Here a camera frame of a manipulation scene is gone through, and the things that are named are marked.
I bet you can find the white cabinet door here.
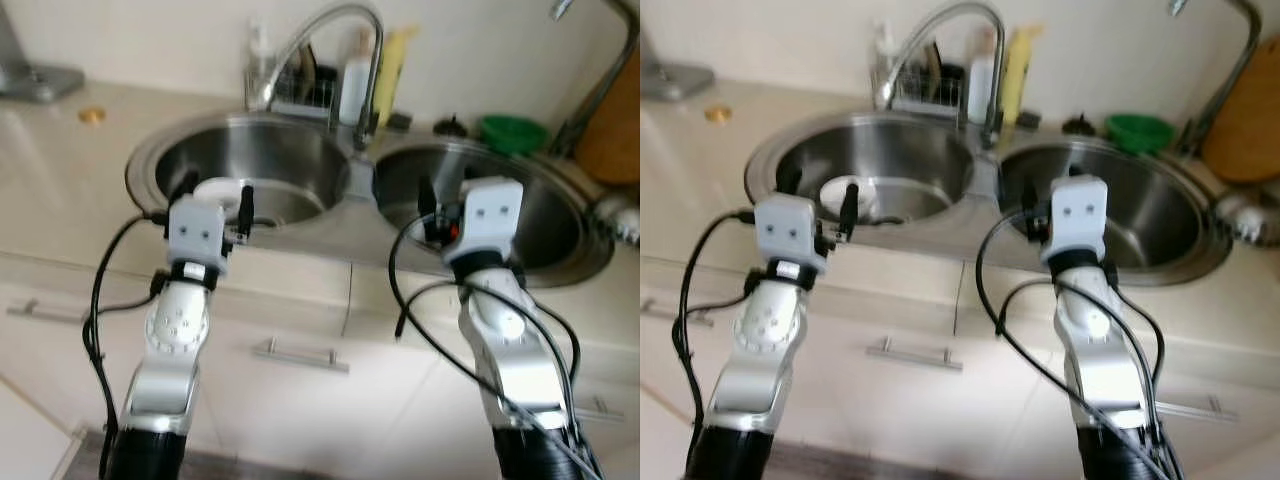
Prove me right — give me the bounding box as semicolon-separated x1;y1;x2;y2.
195;300;441;480
430;330;641;480
640;275;741;421
815;300;1061;480
0;275;201;441
1050;330;1280;480

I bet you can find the thin dark gooseneck tap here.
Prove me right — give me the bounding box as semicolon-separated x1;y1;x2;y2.
548;0;641;156
1165;0;1263;156

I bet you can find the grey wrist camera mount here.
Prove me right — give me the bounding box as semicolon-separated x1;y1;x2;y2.
1040;175;1109;263
755;193;829;273
445;178;525;263
166;197;229;269

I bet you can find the green plastic bowl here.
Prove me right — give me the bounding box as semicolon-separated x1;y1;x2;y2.
478;115;549;156
1105;113;1176;154

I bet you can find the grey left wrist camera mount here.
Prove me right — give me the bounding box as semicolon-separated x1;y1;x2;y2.
755;193;829;273
166;197;229;269

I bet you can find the white bottle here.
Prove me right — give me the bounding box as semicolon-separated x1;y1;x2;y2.
965;30;1001;126
338;30;376;126

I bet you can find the silver bar cabinet handle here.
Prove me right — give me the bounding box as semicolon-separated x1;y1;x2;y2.
575;397;627;423
252;338;351;374
866;338;963;371
6;298;83;326
1155;395;1239;421
640;298;701;326

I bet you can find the clear soap dispenser bottle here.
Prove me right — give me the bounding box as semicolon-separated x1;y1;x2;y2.
245;18;281;111
870;18;901;106

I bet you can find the wooden cutting board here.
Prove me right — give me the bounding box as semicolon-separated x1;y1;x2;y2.
1200;38;1280;186
575;50;641;186

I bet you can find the grey metal appliance base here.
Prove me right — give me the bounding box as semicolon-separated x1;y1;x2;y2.
0;0;86;104
640;35;716;103

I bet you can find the wire sink caddy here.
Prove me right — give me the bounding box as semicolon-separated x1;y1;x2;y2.
270;65;341;121
895;65;966;116

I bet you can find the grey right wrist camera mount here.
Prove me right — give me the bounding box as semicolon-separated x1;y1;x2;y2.
1040;175;1109;263
445;178;525;263

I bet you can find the yellow bottle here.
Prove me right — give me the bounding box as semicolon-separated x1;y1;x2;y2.
1000;25;1046;126
375;25;421;126

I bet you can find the steel double sink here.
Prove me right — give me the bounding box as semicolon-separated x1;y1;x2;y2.
745;110;1236;291
125;110;616;291

